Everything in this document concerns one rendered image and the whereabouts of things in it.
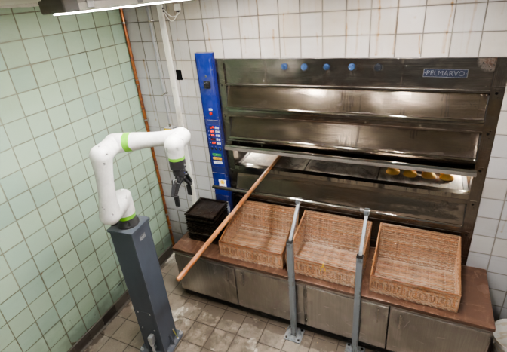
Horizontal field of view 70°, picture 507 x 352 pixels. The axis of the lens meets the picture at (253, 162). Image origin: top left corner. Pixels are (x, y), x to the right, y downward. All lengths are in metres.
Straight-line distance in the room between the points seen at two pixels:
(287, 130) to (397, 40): 1.01
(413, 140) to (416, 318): 1.20
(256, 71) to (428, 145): 1.33
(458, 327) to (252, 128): 1.98
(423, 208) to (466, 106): 0.80
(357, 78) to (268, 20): 0.74
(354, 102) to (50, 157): 2.17
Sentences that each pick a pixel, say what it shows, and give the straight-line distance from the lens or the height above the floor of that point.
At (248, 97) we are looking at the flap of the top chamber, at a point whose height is 1.80.
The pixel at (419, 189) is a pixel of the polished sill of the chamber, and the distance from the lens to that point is 2.86.
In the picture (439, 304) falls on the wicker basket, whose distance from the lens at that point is 2.80.
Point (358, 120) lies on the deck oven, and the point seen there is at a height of 1.67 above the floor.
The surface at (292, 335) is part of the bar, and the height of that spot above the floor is 0.01.
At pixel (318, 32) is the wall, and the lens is 2.59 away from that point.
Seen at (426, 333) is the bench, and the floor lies 0.38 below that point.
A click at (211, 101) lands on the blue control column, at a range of 3.02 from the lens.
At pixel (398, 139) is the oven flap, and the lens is 2.70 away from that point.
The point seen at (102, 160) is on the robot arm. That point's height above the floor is 1.78.
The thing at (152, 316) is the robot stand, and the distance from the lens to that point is 3.04.
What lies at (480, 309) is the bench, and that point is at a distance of 2.92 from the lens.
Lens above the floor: 2.58
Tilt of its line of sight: 26 degrees down
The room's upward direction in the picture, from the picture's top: 5 degrees counter-clockwise
